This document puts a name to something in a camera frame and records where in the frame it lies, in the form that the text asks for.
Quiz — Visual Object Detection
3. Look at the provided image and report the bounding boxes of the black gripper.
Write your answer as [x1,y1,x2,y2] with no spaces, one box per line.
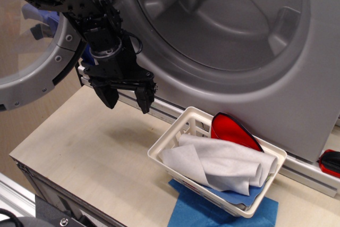
[84,35,158,114]

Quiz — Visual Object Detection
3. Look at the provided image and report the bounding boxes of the white plastic laundry basket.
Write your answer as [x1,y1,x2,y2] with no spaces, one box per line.
[148,107,287,218]

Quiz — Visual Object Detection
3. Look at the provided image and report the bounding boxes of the red cloth with dark trim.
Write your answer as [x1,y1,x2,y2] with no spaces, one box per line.
[210,112,264,152]

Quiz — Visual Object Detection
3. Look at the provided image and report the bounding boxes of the grey felt cloth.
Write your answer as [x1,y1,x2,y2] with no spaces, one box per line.
[159,134,277,196]

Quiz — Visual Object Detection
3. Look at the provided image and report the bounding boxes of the blue felt cloth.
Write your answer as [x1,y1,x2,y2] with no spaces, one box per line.
[203,185,265,207]

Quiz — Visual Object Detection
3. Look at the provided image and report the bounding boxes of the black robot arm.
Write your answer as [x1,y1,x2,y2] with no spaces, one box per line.
[25,0,157,113]

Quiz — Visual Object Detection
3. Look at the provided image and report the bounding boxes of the grey toy washing machine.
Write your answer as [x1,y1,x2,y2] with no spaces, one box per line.
[112,0,339,162]

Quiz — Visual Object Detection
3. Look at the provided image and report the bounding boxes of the grey round washer door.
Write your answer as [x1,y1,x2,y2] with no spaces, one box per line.
[1,14,86,112]

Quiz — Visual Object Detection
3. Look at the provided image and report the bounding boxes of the blue clamp behind door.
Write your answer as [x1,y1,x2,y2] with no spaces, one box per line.
[21,4,60,40]

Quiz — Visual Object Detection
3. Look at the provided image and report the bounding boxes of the blue cloth under basket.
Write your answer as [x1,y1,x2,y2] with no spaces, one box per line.
[168,180,279,227]

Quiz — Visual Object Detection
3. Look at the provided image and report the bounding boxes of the red and black clamp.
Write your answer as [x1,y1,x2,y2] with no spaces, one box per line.
[318,149,339,178]

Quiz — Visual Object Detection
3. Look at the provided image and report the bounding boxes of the black metal bracket with bolt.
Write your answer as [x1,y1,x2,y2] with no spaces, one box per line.
[35,195,96,227]

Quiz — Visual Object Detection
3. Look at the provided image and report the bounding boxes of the aluminium frame rail lower left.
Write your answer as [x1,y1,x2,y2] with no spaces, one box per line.
[1,173,36,217]

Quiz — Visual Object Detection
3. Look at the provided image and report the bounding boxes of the black braided cable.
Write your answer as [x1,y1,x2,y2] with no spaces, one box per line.
[0,207,22,227]

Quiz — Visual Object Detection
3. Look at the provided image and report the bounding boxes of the aluminium extrusion rail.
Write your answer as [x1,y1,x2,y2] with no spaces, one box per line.
[75,62,340,198]

